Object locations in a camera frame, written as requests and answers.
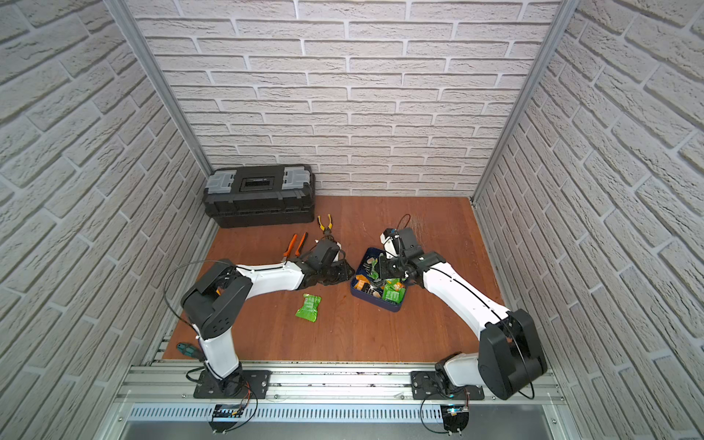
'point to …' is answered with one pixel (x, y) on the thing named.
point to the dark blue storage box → (368, 284)
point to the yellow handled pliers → (326, 231)
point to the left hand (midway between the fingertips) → (359, 270)
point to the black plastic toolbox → (260, 196)
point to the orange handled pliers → (291, 244)
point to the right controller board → (455, 418)
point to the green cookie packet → (310, 308)
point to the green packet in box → (394, 290)
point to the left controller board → (225, 417)
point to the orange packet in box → (360, 280)
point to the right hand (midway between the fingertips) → (382, 266)
